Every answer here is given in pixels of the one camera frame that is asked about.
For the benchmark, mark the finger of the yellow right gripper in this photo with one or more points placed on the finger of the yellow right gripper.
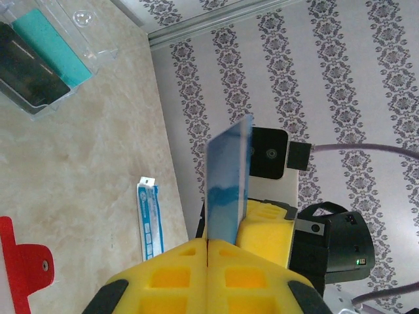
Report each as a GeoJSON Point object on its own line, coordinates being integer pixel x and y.
{"type": "Point", "coordinates": [268, 235]}
{"type": "Point", "coordinates": [201, 225]}

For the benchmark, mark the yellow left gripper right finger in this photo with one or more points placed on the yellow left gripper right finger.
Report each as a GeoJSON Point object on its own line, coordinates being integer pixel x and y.
{"type": "Point", "coordinates": [248, 281]}

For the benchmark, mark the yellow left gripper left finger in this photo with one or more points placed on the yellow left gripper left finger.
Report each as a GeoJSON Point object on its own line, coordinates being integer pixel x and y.
{"type": "Point", "coordinates": [163, 281]}

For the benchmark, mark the blue card white stripe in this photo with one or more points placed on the blue card white stripe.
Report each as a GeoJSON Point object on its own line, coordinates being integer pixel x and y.
{"type": "Point", "coordinates": [226, 183]}

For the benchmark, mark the red card holder clear sleeves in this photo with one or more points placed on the red card holder clear sleeves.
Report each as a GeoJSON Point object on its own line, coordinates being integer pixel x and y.
{"type": "Point", "coordinates": [29, 261]}

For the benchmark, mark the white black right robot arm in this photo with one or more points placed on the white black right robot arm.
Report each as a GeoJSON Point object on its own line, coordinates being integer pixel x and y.
{"type": "Point", "coordinates": [343, 305]}

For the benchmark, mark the clear plastic card tray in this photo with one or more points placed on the clear plastic card tray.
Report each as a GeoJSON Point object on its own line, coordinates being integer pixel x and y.
{"type": "Point", "coordinates": [95, 42]}

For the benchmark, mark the black card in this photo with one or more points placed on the black card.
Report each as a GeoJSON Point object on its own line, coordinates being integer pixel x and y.
{"type": "Point", "coordinates": [26, 75]}

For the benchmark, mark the teal card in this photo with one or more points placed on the teal card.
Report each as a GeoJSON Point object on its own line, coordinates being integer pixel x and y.
{"type": "Point", "coordinates": [49, 45]}

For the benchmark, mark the blue white flat packet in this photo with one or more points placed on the blue white flat packet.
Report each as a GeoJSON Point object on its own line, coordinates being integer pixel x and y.
{"type": "Point", "coordinates": [149, 222]}

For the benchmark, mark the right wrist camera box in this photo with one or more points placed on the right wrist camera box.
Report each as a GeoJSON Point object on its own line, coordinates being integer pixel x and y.
{"type": "Point", "coordinates": [268, 153]}

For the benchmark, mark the aluminium rail below wallpaper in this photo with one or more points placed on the aluminium rail below wallpaper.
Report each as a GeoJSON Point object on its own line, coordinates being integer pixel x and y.
{"type": "Point", "coordinates": [131, 11]}

